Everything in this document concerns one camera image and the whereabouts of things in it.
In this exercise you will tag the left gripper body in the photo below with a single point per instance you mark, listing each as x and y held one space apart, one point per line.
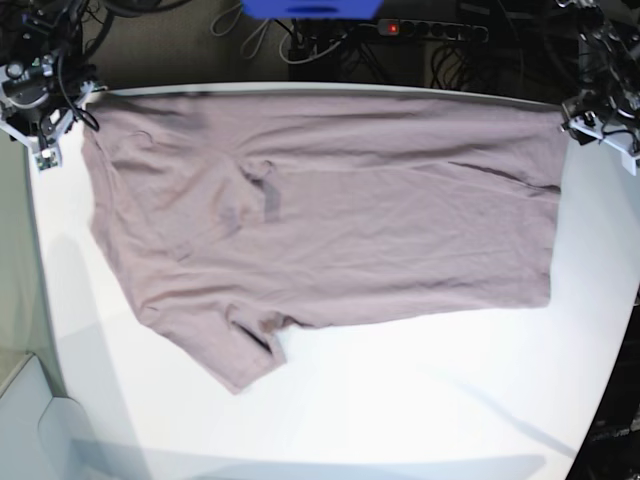
588 117

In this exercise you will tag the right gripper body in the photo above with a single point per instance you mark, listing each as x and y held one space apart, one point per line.
39 125

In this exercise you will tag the mauve t-shirt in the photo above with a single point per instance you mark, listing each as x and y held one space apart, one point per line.
227 218

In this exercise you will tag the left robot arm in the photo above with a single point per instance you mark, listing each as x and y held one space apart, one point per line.
611 64

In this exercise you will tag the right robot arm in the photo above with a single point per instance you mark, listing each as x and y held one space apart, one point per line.
46 76

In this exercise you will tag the black power strip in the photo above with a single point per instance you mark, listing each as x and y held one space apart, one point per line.
431 30

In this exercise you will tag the blue box at top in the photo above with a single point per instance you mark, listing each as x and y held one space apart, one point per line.
311 9

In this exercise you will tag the grey side table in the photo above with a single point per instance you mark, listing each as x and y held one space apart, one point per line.
44 436

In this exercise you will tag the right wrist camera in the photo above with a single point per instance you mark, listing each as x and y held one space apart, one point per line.
47 158

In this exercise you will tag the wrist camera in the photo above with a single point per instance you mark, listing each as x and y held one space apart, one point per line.
630 162
47 158

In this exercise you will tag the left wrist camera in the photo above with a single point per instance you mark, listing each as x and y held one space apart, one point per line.
630 162

